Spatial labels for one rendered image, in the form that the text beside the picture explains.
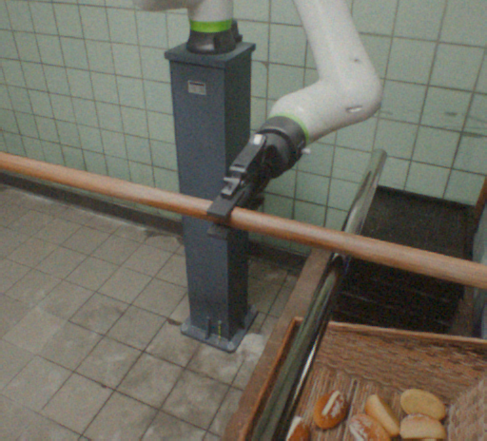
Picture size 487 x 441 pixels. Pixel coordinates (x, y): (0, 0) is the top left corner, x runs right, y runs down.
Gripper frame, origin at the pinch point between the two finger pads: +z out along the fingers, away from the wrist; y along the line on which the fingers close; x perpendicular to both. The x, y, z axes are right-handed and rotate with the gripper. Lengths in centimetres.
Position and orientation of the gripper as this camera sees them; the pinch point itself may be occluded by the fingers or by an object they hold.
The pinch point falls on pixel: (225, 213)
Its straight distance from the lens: 67.3
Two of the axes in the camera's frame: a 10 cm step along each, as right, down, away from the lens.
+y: 0.0, 8.2, 5.7
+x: -9.2, -2.2, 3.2
